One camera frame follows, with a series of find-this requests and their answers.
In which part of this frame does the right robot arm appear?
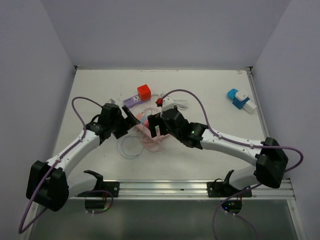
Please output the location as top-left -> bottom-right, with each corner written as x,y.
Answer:
160,108 -> 289,197

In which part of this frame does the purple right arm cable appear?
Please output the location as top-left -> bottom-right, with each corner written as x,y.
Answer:
156,89 -> 305,240

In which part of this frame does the purple power strip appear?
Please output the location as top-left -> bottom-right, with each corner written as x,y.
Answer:
122,95 -> 151,109

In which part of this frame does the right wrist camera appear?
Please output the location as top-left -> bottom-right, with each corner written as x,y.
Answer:
161,96 -> 177,112

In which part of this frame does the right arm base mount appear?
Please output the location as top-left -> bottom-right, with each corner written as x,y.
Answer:
206,170 -> 253,215

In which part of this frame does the aluminium front rail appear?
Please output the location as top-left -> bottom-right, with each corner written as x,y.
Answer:
32,178 -> 297,201

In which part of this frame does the white rectangular charger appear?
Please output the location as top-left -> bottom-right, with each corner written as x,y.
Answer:
243,100 -> 257,114

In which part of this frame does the aluminium side rail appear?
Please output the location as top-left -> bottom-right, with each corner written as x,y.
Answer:
244,67 -> 270,137

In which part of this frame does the blue cube socket adapter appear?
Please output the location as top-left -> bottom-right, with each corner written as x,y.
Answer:
227,88 -> 250,110

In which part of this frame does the blue charger plug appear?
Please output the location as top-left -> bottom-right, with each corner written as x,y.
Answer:
140,116 -> 148,125

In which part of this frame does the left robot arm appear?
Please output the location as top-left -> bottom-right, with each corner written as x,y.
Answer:
26,103 -> 146,212

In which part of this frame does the white power cord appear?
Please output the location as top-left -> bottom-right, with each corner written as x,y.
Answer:
149,92 -> 189,111

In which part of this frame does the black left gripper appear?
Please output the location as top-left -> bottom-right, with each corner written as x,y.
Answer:
109,105 -> 140,139

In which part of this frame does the thick pink power cord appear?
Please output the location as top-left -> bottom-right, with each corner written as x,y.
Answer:
141,132 -> 171,154

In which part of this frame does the red cube socket adapter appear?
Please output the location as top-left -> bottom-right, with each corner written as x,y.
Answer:
137,84 -> 152,102

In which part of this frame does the pink power strip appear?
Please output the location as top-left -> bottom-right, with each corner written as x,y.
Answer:
135,113 -> 152,139

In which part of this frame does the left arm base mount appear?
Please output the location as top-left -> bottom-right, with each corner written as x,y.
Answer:
77,170 -> 120,215

